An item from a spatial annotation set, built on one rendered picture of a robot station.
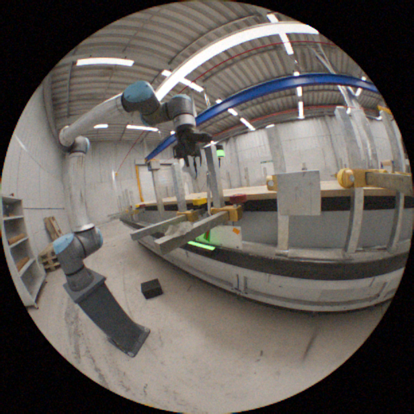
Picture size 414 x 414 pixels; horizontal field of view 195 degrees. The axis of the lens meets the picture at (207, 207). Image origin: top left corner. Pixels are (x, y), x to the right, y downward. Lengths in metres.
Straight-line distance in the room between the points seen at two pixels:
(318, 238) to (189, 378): 1.05
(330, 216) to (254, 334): 0.85
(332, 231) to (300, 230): 0.17
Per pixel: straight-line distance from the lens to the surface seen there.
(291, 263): 0.45
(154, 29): 4.19
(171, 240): 0.28
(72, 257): 0.78
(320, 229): 0.66
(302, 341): 1.07
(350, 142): 0.44
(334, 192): 0.57
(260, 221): 0.66
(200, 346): 1.02
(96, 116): 0.59
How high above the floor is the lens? 0.96
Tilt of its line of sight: 9 degrees down
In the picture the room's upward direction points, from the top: 9 degrees counter-clockwise
